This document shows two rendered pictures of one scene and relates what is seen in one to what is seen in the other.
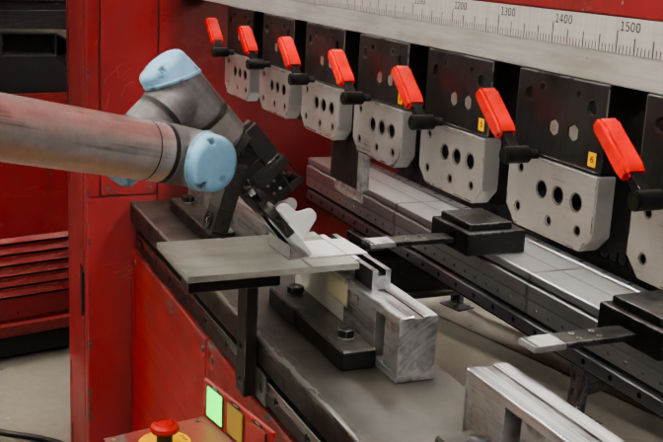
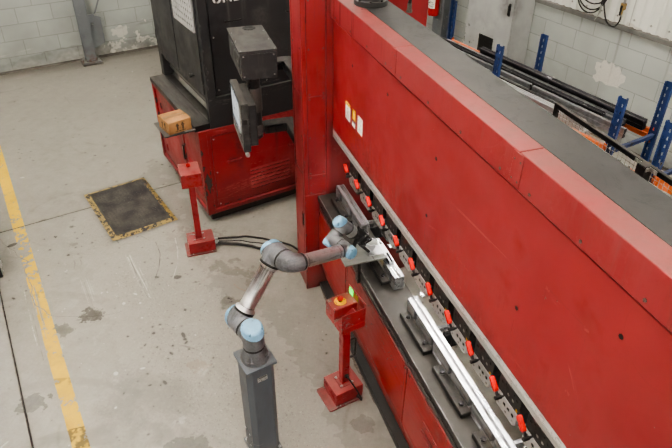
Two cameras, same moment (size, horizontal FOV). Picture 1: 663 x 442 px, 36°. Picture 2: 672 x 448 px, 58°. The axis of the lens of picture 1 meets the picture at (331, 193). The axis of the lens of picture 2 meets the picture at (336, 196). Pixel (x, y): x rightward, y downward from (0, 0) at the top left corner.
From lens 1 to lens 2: 231 cm
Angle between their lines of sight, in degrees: 21
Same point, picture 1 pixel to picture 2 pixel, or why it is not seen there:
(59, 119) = (321, 257)
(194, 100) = (346, 229)
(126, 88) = (316, 164)
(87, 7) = (304, 144)
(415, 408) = (397, 300)
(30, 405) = (276, 226)
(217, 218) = not seen: hidden behind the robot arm
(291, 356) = (369, 279)
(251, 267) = (359, 260)
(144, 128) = (337, 251)
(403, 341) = (395, 282)
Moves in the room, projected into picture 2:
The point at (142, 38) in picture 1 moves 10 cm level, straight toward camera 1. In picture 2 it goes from (321, 150) to (322, 157)
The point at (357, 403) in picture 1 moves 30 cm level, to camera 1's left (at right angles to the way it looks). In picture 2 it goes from (384, 297) to (332, 294)
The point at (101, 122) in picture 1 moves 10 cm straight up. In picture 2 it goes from (329, 254) to (329, 239)
